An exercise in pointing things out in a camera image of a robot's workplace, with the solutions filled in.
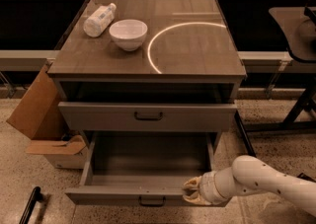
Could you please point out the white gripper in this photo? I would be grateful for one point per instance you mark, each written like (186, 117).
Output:
(208, 186)

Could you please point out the grey drawer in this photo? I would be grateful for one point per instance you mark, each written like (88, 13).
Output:
(142, 168)
(147, 117)

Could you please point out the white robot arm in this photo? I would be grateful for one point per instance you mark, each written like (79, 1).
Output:
(249, 175)

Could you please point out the grey drawer cabinet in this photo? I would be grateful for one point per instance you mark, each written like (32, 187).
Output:
(188, 57)

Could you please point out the black bar lower left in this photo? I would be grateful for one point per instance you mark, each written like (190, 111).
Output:
(35, 197)

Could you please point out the white ceramic bowl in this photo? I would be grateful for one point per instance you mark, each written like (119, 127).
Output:
(128, 34)

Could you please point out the brown cardboard box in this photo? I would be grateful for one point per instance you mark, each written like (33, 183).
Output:
(38, 117)

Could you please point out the black chair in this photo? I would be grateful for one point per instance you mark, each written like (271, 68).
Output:
(298, 27)

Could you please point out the white plastic bottle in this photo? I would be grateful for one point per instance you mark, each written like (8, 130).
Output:
(99, 20)

